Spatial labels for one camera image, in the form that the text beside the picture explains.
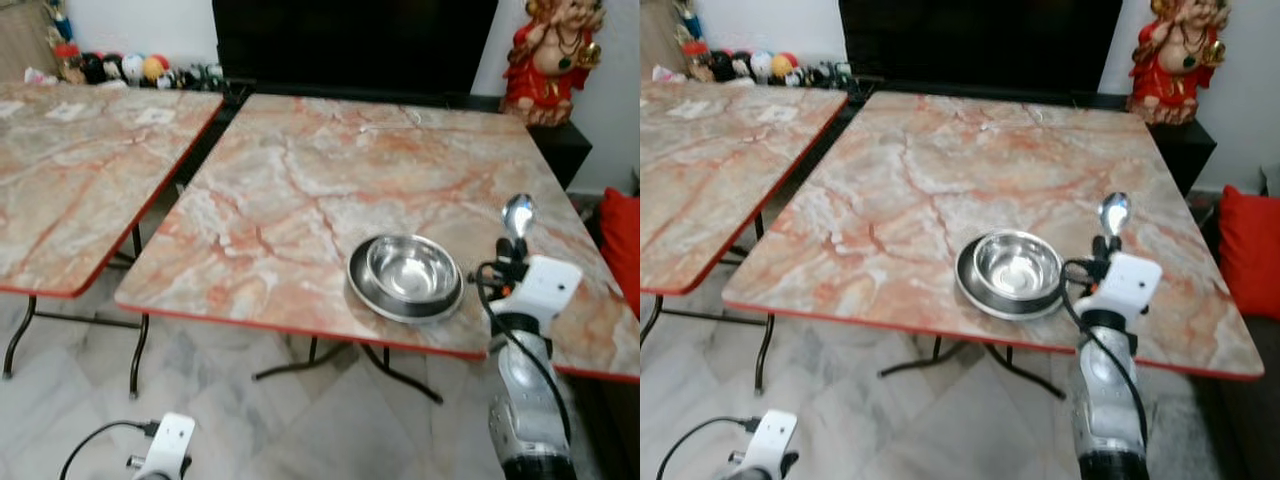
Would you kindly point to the stainless steel spoon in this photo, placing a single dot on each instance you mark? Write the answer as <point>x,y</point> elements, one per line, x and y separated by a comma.
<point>1114,211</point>
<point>518,213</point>

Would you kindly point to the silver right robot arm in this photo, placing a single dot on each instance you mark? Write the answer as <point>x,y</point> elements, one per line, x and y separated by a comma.
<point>1108,400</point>
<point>525,400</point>

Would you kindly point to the stainless steel bowl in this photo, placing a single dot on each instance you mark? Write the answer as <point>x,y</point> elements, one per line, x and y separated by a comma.
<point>1017,262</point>
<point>410,270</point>

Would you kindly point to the red cushion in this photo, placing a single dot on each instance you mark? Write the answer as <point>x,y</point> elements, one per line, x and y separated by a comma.
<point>1250,250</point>
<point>622,250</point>

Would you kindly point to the stainless steel plate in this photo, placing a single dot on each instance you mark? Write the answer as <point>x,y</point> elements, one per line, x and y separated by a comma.
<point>975,296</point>
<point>372,300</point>

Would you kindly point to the red and gold figurine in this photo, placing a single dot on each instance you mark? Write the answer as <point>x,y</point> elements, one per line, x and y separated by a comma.
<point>545,70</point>
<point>1172,70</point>

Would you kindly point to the marble folding table with labels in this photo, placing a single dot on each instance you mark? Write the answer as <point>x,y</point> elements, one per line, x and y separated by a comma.
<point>700,190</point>
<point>70,190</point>

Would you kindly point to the marble pattern folding table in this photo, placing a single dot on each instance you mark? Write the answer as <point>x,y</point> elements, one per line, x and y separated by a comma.
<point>900,180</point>
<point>300,190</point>

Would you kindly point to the black television screen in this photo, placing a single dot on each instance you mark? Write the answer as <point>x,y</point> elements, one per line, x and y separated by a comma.
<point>350,40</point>
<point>980,40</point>

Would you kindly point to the black plush toy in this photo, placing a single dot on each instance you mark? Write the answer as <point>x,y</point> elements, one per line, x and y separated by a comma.
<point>722,66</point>
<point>95,68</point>

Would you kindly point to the colourful standing toy figure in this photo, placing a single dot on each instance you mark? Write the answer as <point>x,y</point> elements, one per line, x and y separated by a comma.
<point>690,25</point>
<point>60,25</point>

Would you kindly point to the white paper label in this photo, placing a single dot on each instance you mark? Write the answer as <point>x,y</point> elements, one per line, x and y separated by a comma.
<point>778,113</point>
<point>156,116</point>
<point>67,112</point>

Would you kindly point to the white round toy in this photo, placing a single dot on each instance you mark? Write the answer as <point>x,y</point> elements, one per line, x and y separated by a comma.
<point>133,66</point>
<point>762,64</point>

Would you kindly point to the orange round toy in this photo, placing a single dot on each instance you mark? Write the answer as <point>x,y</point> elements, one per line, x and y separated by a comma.
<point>781,66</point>
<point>153,68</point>

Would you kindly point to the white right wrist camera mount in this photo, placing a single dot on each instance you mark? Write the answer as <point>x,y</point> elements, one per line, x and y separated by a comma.
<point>545,288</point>
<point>1128,283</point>

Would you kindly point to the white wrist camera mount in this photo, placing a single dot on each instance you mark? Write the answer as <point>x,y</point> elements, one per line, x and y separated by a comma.
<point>170,440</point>
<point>545,288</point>
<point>1128,283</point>
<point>770,440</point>

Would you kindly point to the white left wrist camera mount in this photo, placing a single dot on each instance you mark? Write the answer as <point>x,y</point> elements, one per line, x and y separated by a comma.
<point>770,440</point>
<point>170,440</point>

